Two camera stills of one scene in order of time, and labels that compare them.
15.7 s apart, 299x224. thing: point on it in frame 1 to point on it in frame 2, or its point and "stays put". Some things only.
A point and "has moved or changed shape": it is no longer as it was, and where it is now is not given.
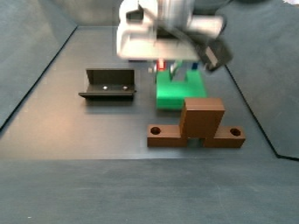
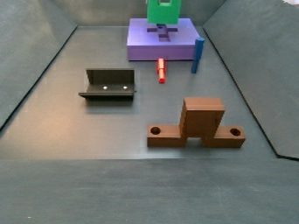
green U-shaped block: [172, 92] has moved or changed shape
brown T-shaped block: [200, 115] stays put
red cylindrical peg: [161, 65] stays put
